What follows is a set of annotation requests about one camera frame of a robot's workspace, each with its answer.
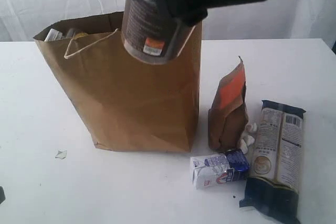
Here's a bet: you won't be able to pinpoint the white and blue carton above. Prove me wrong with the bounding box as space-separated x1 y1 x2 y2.
190 150 249 189

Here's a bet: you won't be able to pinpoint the brown paper bag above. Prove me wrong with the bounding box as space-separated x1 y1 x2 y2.
34 12 202 153

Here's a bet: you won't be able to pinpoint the brown pouch with orange band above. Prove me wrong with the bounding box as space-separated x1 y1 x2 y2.
207 60 248 152

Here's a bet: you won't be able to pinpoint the pull-tab can dark grains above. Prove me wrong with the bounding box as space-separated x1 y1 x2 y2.
121 0 195 65

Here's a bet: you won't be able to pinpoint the small torn plastic scrap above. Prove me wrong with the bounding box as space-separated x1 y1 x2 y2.
55 150 67 159

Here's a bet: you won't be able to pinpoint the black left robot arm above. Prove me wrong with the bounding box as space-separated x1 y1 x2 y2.
0 186 6 204

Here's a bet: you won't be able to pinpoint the yellow millet bottle white cap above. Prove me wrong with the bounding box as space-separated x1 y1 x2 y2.
66 28 88 39

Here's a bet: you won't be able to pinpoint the long noodle package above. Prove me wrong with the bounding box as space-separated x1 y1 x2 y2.
239 100 305 223

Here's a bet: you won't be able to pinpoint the white lump lower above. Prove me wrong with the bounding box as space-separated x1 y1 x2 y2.
237 139 248 154

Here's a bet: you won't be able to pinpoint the clear jar with gold lid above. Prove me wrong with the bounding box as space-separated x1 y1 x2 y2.
44 28 66 42

